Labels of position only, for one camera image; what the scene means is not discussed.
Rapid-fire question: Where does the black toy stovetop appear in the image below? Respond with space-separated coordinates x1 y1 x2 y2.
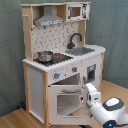
35 53 71 66

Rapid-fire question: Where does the white oven door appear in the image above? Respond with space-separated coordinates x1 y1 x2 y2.
49 85 93 125

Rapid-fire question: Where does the white toy microwave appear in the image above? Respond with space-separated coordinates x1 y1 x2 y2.
66 3 90 21

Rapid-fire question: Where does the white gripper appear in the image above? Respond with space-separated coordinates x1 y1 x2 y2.
83 83 101 116

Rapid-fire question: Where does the white cupboard door with dispenser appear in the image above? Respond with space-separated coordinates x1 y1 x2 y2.
80 55 102 88

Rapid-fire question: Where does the small metal pot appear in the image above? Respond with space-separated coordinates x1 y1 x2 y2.
38 51 53 62

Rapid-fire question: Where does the right red stove knob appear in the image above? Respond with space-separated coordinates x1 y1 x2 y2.
71 66 79 73

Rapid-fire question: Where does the grey range hood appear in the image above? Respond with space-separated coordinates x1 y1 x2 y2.
35 6 64 27

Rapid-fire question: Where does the black toy faucet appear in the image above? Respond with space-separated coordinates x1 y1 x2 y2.
67 33 82 49

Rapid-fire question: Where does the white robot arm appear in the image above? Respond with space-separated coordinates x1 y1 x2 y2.
83 83 128 128

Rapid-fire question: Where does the grey toy sink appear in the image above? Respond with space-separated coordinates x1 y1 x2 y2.
66 47 94 56

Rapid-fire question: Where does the wooden toy kitchen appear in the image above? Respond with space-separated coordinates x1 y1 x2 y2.
22 2 105 128

